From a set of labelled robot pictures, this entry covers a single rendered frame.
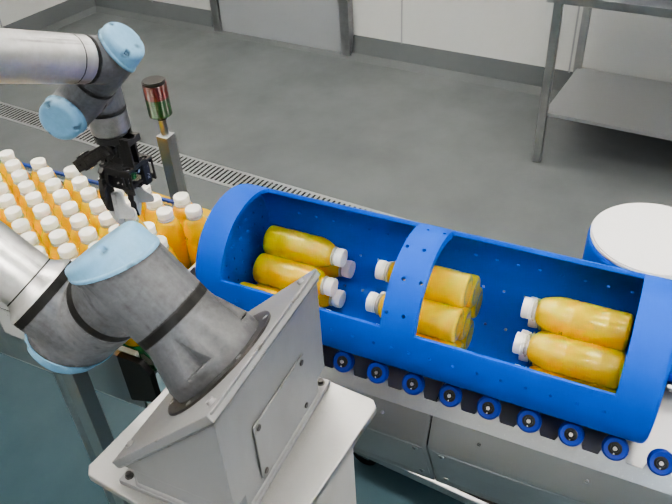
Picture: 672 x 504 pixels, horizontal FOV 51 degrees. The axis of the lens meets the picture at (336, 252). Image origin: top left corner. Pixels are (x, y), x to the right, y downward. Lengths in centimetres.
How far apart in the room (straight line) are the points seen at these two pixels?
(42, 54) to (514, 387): 90
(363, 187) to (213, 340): 286
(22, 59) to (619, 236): 125
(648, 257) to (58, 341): 120
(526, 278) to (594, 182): 246
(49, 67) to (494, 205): 278
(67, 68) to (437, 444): 95
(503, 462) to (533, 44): 359
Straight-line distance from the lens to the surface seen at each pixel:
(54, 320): 102
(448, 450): 146
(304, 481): 105
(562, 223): 354
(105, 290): 93
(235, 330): 93
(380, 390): 144
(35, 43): 111
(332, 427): 110
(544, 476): 143
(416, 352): 128
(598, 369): 127
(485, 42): 482
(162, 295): 92
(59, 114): 126
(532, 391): 125
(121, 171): 141
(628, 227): 174
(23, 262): 104
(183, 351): 93
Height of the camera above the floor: 201
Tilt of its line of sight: 38 degrees down
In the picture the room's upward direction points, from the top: 4 degrees counter-clockwise
